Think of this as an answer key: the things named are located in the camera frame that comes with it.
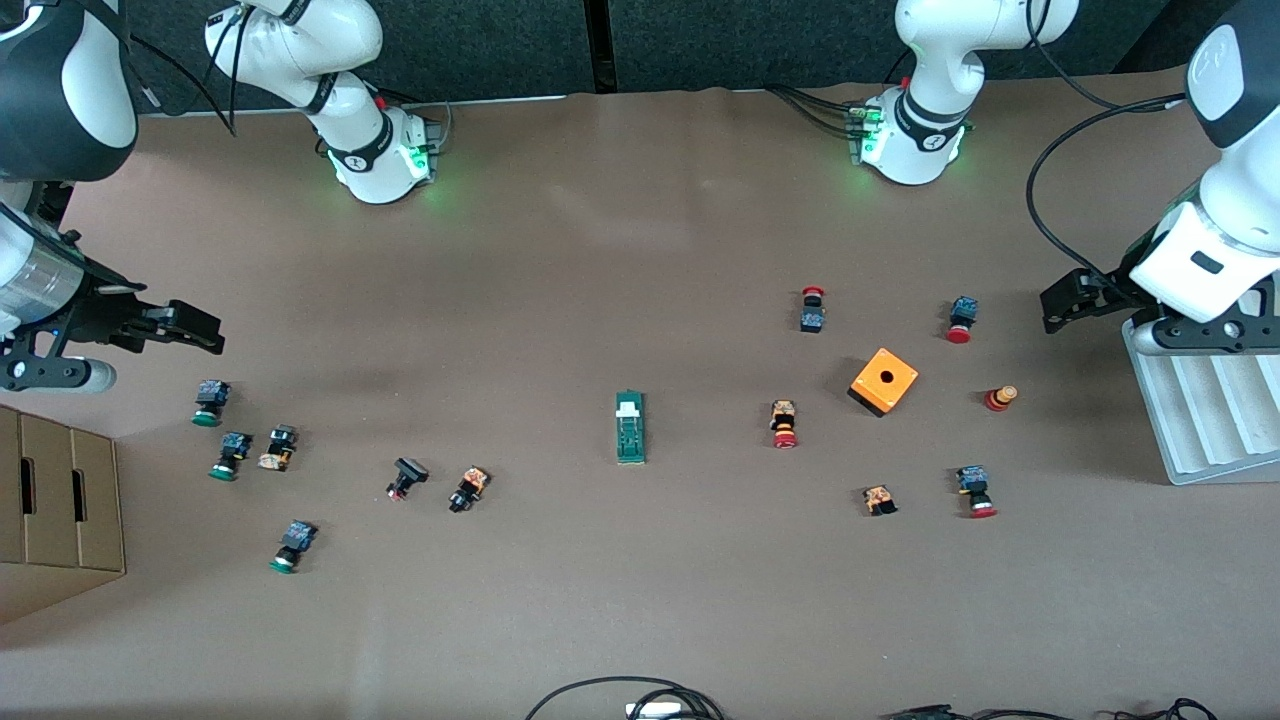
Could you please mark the brown cardboard box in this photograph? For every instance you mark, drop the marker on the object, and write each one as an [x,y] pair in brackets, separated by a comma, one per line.
[60,500]

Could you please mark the green terminal block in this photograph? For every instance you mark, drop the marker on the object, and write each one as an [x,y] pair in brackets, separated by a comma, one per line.
[631,435]

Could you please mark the orange black contact block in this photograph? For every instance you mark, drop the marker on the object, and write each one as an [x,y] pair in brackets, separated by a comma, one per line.
[880,498]

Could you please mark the orange button enclosure box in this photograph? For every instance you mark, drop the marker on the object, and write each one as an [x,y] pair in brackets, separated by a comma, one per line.
[870,385]

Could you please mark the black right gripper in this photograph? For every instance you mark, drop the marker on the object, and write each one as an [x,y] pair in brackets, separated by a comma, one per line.
[108,311]

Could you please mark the beige black switch part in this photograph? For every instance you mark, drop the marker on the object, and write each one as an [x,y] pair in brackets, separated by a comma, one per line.
[280,440]

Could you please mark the red mushroom button blue block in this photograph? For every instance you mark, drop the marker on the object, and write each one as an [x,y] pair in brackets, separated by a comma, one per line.
[972,480]
[964,310]

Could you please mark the flat black square push button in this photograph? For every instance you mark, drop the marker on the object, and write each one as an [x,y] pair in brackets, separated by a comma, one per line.
[410,470]

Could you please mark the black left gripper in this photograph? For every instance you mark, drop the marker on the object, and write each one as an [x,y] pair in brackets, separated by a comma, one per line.
[1108,288]

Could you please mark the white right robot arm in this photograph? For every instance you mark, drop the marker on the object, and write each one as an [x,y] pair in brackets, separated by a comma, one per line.
[300,40]

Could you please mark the white plug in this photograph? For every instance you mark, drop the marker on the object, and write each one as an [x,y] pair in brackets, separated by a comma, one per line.
[655,711]

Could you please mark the green mushroom push button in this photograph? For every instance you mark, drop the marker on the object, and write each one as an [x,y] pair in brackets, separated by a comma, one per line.
[235,445]
[298,537]
[212,395]

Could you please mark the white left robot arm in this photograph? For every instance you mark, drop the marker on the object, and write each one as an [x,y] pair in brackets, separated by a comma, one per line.
[940,60]

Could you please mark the red push button orange block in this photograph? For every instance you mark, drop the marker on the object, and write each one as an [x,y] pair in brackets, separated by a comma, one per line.
[783,415]

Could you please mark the red yellow emergency stop cap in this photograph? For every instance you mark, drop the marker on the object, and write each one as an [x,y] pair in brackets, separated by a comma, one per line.
[998,400]

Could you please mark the grey ribbed tray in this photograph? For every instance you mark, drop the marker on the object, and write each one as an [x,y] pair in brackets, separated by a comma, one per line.
[1210,420]

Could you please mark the black selector switch orange block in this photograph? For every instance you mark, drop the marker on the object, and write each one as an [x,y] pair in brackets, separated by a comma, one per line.
[472,485]

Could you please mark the red push button black body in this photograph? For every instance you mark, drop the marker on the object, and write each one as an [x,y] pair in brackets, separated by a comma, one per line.
[812,320]

